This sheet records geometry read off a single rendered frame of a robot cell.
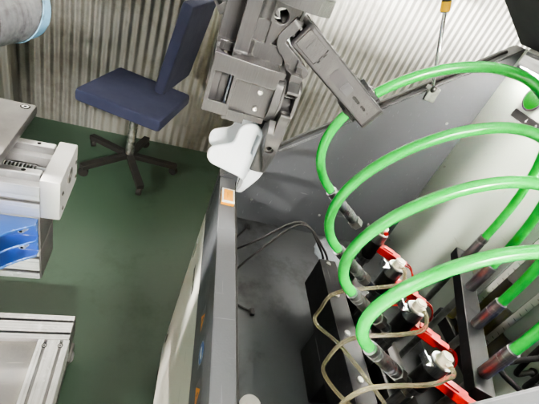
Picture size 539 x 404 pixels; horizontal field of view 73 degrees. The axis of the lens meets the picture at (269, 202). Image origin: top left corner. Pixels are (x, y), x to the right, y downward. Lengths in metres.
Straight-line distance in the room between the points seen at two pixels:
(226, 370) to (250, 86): 0.41
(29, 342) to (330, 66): 1.30
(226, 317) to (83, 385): 1.04
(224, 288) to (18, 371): 0.88
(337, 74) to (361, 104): 0.04
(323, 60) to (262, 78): 0.06
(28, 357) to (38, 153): 0.77
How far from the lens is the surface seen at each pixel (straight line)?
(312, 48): 0.34
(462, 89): 0.97
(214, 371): 0.58
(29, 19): 0.81
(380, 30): 2.82
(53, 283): 1.85
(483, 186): 0.45
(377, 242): 0.68
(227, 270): 0.70
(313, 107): 2.85
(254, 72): 0.32
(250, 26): 0.33
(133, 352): 1.67
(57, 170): 0.78
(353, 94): 0.36
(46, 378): 1.37
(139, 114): 2.05
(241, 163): 0.38
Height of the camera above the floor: 1.45
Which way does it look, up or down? 34 degrees down
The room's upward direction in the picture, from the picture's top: 24 degrees clockwise
